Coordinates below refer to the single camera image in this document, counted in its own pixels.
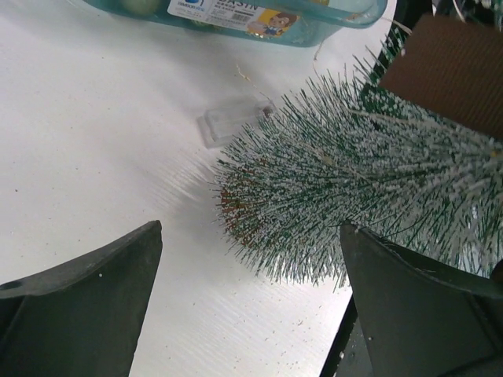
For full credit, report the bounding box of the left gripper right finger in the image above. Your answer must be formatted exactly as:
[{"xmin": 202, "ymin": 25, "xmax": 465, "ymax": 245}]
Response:
[{"xmin": 340, "ymin": 224, "xmax": 502, "ymax": 376}]

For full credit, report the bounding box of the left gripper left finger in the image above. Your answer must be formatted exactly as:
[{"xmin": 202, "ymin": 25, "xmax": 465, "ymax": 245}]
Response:
[{"xmin": 1, "ymin": 221, "xmax": 162, "ymax": 376}]

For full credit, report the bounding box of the small frosted christmas tree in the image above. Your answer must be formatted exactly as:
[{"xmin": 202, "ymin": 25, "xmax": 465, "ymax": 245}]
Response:
[{"xmin": 215, "ymin": 29, "xmax": 502, "ymax": 284}]

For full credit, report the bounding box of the small light battery box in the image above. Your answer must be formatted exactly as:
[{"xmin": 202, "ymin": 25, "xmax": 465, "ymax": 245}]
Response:
[{"xmin": 197, "ymin": 96, "xmax": 277, "ymax": 149}]

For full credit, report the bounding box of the gold bauble under bin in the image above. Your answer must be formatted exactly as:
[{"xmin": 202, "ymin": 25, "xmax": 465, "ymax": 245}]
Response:
[{"xmin": 119, "ymin": 0, "xmax": 162, "ymax": 16}]

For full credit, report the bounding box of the teal plastic bin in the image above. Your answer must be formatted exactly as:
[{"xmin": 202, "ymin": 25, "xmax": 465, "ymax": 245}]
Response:
[{"xmin": 87, "ymin": 0, "xmax": 388, "ymax": 47}]

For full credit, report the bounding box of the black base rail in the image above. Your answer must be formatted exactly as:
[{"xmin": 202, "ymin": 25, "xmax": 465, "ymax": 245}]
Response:
[{"xmin": 319, "ymin": 296, "xmax": 373, "ymax": 377}]

